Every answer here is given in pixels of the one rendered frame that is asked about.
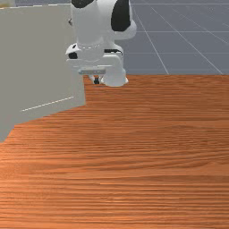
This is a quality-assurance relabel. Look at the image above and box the pale grey cabinet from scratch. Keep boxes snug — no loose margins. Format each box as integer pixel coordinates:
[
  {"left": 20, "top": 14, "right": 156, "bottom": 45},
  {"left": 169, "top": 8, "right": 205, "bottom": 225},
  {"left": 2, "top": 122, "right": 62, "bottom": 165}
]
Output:
[{"left": 0, "top": 3, "right": 87, "bottom": 144}]

